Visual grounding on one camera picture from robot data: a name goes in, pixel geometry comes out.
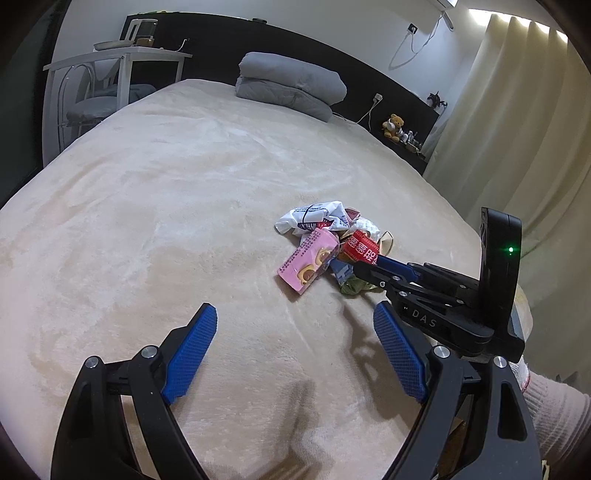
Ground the white plug with cable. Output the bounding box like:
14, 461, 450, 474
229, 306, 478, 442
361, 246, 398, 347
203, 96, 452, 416
332, 93, 384, 125

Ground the white wall cable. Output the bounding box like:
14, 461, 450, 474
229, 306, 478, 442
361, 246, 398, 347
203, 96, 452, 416
389, 14, 445, 71

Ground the small white crumpled wrapper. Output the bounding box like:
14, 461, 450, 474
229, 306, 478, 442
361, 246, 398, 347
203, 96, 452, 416
351, 217, 382, 243

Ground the teddy bear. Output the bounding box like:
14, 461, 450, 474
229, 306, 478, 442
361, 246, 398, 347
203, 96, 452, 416
381, 113, 407, 143

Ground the cluster of small bottles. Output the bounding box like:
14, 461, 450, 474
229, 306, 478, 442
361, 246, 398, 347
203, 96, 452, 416
402, 130, 426, 160

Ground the green wrapper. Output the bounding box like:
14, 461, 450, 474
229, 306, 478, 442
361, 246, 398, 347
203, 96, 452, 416
339, 274, 378, 296

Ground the chair with grey cushion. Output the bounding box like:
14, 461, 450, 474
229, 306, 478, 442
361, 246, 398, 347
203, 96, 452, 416
58, 62, 156, 139

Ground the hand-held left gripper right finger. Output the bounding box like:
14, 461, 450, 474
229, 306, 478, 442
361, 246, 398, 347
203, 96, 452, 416
373, 301, 542, 480

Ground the white crumpled snack packet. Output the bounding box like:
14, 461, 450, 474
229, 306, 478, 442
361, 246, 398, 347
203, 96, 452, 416
274, 199, 357, 239

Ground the blue snack wrapper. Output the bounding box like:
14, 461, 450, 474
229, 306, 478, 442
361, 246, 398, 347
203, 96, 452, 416
330, 258, 357, 283

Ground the red snack packet white print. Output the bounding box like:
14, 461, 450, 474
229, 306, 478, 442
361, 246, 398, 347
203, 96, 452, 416
341, 231, 380, 265

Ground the pink snack box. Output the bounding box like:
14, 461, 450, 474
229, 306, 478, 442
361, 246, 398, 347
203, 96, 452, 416
277, 228, 341, 294

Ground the cream curtain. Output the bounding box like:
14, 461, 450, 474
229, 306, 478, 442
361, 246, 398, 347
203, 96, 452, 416
422, 9, 591, 384

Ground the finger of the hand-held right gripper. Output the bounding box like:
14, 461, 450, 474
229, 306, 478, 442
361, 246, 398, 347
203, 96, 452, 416
352, 263, 462, 306
375, 255, 481, 289

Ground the white side table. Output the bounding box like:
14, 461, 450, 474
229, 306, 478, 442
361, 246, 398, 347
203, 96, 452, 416
43, 48, 193, 154

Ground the grey pillow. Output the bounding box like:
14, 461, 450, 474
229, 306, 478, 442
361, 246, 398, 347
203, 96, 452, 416
239, 52, 348, 105

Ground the black headboard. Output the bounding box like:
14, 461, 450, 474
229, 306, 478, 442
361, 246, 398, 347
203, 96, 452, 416
124, 11, 440, 176

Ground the grey folded quilt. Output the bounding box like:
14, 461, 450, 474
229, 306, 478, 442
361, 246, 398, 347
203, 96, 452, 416
235, 78, 331, 122

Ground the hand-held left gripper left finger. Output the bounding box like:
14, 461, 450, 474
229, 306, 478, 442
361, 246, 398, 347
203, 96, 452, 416
50, 302, 219, 480

